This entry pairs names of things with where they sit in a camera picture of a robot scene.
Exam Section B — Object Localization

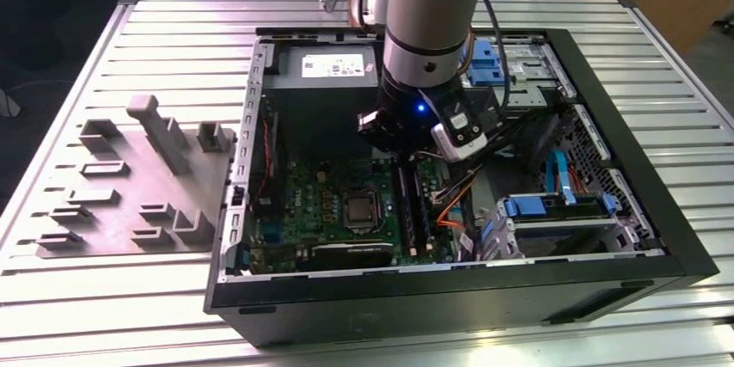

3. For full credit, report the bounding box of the blue SATA cable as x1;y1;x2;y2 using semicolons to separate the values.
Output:
544;150;578;207

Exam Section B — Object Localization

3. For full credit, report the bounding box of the grey power supply with label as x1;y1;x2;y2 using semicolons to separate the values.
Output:
263;42;384;91

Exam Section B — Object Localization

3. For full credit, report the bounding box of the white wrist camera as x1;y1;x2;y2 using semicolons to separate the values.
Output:
429;100;489;164

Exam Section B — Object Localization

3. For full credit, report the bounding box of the black graphics card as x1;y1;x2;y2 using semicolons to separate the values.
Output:
309;242;397;269

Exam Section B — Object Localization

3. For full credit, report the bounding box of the green motherboard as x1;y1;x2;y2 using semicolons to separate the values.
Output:
246;156;461;276

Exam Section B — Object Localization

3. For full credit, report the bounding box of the blue disk carrier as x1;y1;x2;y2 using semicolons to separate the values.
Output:
461;39;506;87

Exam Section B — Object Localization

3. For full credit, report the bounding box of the orange wire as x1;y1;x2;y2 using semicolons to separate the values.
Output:
436;193;468;230

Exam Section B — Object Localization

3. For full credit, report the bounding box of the black cable bundle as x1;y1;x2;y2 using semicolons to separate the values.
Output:
438;108;561;205

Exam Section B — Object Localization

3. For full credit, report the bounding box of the CPU socket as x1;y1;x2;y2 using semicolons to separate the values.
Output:
337;188;386;235

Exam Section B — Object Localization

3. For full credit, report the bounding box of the silver CPU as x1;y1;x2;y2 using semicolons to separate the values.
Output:
344;198;378;222

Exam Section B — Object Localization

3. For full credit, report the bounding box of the black open PC case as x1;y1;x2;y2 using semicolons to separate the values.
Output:
203;27;723;349

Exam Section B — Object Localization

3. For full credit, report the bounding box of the hard disk in blue carrier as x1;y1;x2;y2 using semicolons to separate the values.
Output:
498;193;625;230

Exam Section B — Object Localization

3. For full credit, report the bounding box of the grey parts rack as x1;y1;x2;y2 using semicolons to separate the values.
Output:
34;94;241;259

